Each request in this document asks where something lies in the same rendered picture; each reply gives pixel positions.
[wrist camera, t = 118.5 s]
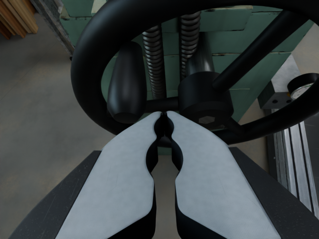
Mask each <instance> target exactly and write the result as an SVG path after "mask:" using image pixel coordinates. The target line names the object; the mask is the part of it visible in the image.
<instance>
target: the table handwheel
mask: <svg viewBox="0 0 319 239"><path fill-rule="evenodd" d="M242 5H252V6H265V7H273V8H278V9H283V10H282V11H281V12H280V14H279V15H278V16H277V17H276V18H275V19H274V20H273V21H272V22H271V23H270V24H269V25H268V26H267V27H266V28H265V29H264V31H263V32H262V33H261V34H260V35H259V36H258V37H257V38H256V39H255V40H254V41H253V42H252V43H251V44H250V45H249V46H248V47H247V48H246V49H245V50H244V51H243V52H242V53H241V54H240V55H239V56H238V57H237V58H236V59H235V60H234V61H233V62H232V63H231V64H230V65H229V66H228V67H227V68H226V69H225V70H224V71H222V72H221V73H220V74H219V73H216V72H215V69H214V64H213V58H212V53H211V48H210V43H209V37H208V32H199V34H200V35H199V41H198V42H199V45H198V50H197V52H196V53H194V54H193V55H192V57H191V58H190V59H188V60H187V62H186V63H185V69H186V78H185V79H184V80H182V81H181V82H180V84H179V86H178V96H176V97H169V98H162V99H154V100H147V105H146V111H145V113H154V112H157V111H161V112H167V111H179V114H180V115H181V116H183V117H185V118H187V119H189V120H191V121H193V122H195V123H196V124H198V125H200V126H202V127H204V128H206V129H209V128H214V127H217V126H220V125H222V124H223V125H224V126H225V127H227V129H222V130H216V131H211V132H212V133H214V134H215V135H216V136H218V137H219V138H220V139H222V140H223V141H224V142H225V143H226V144H227V145H232V144H237V143H242V142H246V141H251V140H254V139H258V138H262V137H265V136H268V135H271V134H274V133H277V132H280V131H282V130H285V129H287V128H290V127H292V126H294V125H297V124H299V123H301V122H303V121H305V120H307V119H309V118H310V117H312V116H314V115H316V114H317V113H319V77H318V79H317V80H316V81H315V82H314V84H313V85H312V86H311V87H309V88H308V89H307V90H306V91H305V92H304V93H303V94H302V95H301V96H299V97H298V98H297V99H295V100H294V101H292V102H291V103H289V104H288V105H286V106H285V107H283V108H281V109H279V110H277V111H276V112H274V113H272V114H269V115H267V116H265V117H263V118H260V119H257V120H255V121H252V122H249V123H246V124H243V125H240V124H239V123H237V122H236V121H235V120H234V119H233V118H232V117H231V116H232V115H233V113H234V108H233V103H232V99H231V94H230V90H229V89H230V88H231V87H232V86H233V85H234V84H236V83H237V82H238V81H239V80H240V79H241V78H242V77H243V76H244V75H245V74H246V73H248V72H249V71H250V70H251V69H252V68H253V67H254V66H255V65H256V64H257V63H258V62H259V61H261V60H262V59H263V58H264V57H265V56H267V55H268V54H269V53H270V52H271V51H272V50H273V49H275V48H276V47H277V46H278V45H279V44H281V43H282V42H283V41H284V40H285V39H287V38H288V37H289V36H290V35H291V34H292V33H294V32H295V31H296V30H297V29H298V28H300V27H301V26H302V25H303V24H304V23H306V22H307V21H308V20H309V19H310V20H311V21H313V22H314V23H315V24H317V25H318V26H319V0H108V1H107V2H106V3H105V4H104V5H102V6H101V8H100V9H99V10H98V11H97V12H96V13H95V15H94V16H93V17H92V18H91V19H90V21H89V22H88V24H87V25H86V26H85V28H84V29H83V31H82V33H81V35H80V37H79V39H78V41H77V43H76V46H75V49H74V52H73V57H72V62H71V70H70V73H71V83H72V87H73V91H74V94H75V97H76V99H77V101H78V103H79V105H80V106H81V108H82V109H83V110H84V112H85V113H86V114H87V116H88V117H89V118H90V119H91V120H93V121H94V122H95V123H96V124H98V125H99V126H100V127H102V128H103V129H105V130H107V131H109V132H111V133H112V134H114V135H118V134H120V133H121V132H122V131H124V130H125V129H127V128H128V127H130V126H132V125H133V124H134V123H131V124H124V123H120V122H117V121H116V120H114V118H113V117H112V115H111V114H110V112H109V111H108V109H107V102H106V100H105V99H104V97H103V94H102V89H101V80H102V76H103V73H104V70H105V68H106V66H107V65H108V63H109V62H110V60H111V59H112V58H113V57H114V55H115V54H116V53H117V52H118V51H119V50H120V46H121V45H122V44H123V43H125V42H126V41H131V40H133V39H134V38H135V37H137V36H138V35H140V34H141V33H143V32H145V31H147V30H148V29H150V28H152V27H154V26H157V25H159V24H161V23H163V22H166V21H168V20H171V19H173V18H177V17H180V16H183V15H186V14H189V13H193V12H197V11H201V10H206V9H213V8H220V7H227V6H242Z"/></svg>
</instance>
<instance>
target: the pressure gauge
mask: <svg viewBox="0 0 319 239"><path fill-rule="evenodd" d="M318 77H319V74H318V73H307V74H302V75H300V76H298V77H296V78H294V79H292V80H291V81H290V82H289V83H288V85H287V88H288V91H289V92H288V93H287V96H289V97H291V99H293V100H295V99H297V98H298V97H299V96H301V95H302V94H303V93H304V92H305V91H306V90H307V89H308V88H309V87H311V86H312V85H313V84H314V82H315V81H316V80H317V79H318Z"/></svg>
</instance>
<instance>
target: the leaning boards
mask: <svg viewBox="0 0 319 239"><path fill-rule="evenodd" d="M34 13H35V9H34V7H33V6H32V3H31V1H30V0H0V33H1V34H2V35H3V36H4V37H5V38H6V39H7V40H9V39H10V37H11V34H13V35H16V34H18V35H21V37H22V38H25V36H26V33H27V32H28V33H33V34H36V33H37V31H38V26H37V24H36V19H35V18H34V17H33V16H34Z"/></svg>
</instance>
